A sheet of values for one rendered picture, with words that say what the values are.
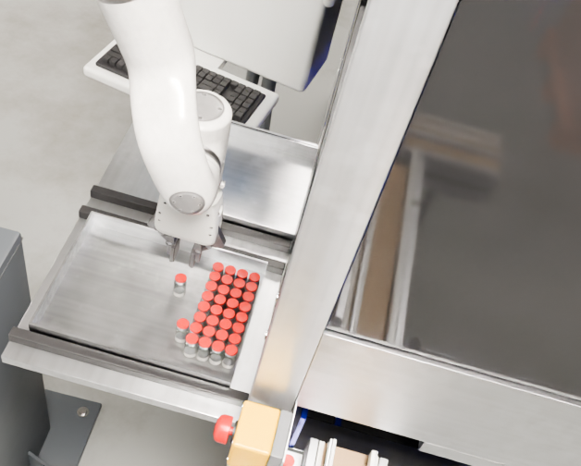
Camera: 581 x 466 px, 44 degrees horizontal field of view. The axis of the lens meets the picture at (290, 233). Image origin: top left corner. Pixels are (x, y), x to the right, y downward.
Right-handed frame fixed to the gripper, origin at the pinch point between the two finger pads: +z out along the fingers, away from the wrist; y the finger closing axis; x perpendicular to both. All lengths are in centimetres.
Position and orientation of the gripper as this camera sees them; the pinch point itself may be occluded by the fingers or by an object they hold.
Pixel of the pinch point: (184, 251)
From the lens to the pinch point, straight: 121.7
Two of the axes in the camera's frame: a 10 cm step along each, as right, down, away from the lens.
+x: -2.1, 7.2, -6.6
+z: -1.8, 6.4, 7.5
